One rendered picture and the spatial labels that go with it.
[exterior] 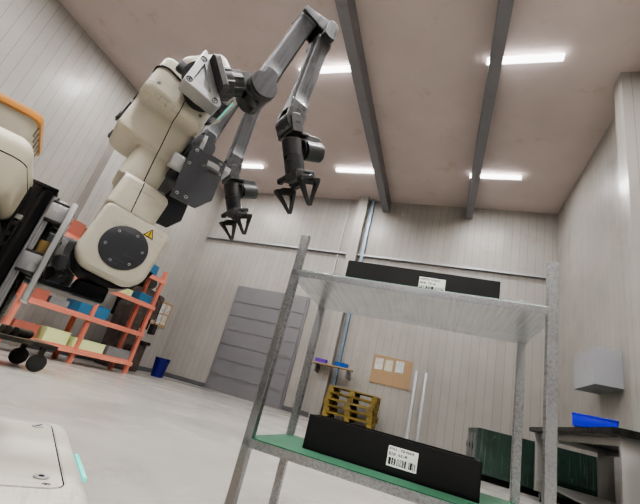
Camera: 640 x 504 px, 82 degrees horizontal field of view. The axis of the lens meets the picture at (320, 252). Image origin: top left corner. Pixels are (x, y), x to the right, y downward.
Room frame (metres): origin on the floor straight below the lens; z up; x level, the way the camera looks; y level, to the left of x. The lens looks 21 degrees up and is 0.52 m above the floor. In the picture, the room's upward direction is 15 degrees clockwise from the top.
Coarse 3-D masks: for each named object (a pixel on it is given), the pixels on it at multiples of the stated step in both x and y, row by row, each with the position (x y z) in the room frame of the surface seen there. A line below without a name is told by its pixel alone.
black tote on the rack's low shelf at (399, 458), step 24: (312, 432) 1.44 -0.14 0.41; (336, 432) 1.41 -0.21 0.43; (360, 432) 1.38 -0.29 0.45; (336, 456) 1.40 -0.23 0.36; (360, 456) 1.38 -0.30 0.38; (384, 456) 1.35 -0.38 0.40; (408, 456) 1.32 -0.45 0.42; (432, 456) 1.30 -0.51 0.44; (456, 456) 1.27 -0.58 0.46; (408, 480) 1.32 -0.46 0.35; (432, 480) 1.30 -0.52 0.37; (456, 480) 1.27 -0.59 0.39; (480, 480) 1.25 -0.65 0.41
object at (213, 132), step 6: (234, 108) 1.18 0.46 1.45; (228, 114) 1.17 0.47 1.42; (222, 120) 1.17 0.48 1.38; (228, 120) 1.18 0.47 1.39; (210, 126) 1.15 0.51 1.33; (216, 126) 1.16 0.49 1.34; (222, 126) 1.17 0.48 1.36; (204, 132) 1.14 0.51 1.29; (210, 132) 1.13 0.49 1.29; (216, 132) 1.17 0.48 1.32; (198, 138) 1.12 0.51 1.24; (210, 138) 1.14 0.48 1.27; (216, 138) 1.15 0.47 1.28; (210, 144) 1.14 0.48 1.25; (204, 150) 1.14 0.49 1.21; (210, 150) 1.15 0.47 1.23
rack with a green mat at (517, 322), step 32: (288, 288) 1.37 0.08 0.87; (320, 288) 1.45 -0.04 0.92; (352, 288) 1.33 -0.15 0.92; (384, 288) 1.25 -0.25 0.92; (416, 288) 1.21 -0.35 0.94; (320, 320) 1.76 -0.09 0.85; (416, 320) 1.55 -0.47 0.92; (448, 320) 1.42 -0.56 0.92; (480, 320) 1.31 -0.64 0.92; (512, 320) 1.21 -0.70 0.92; (544, 320) 1.13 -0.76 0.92; (544, 352) 1.10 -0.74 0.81; (544, 384) 1.09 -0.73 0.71; (256, 416) 1.36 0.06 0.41; (544, 416) 1.08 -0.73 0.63; (256, 448) 1.35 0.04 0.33; (288, 448) 1.34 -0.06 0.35; (512, 448) 1.47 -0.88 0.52; (544, 448) 1.07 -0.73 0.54; (352, 480) 1.24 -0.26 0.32; (384, 480) 1.21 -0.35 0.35; (512, 480) 1.46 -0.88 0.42; (544, 480) 1.07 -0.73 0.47
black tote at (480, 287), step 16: (352, 272) 1.42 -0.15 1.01; (368, 272) 1.40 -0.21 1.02; (384, 272) 1.38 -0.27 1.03; (400, 272) 1.36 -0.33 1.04; (416, 272) 1.34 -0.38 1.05; (432, 272) 1.32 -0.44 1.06; (432, 288) 1.31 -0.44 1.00; (448, 288) 1.30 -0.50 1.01; (464, 288) 1.28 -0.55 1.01; (480, 288) 1.26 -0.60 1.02; (496, 288) 1.24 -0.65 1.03
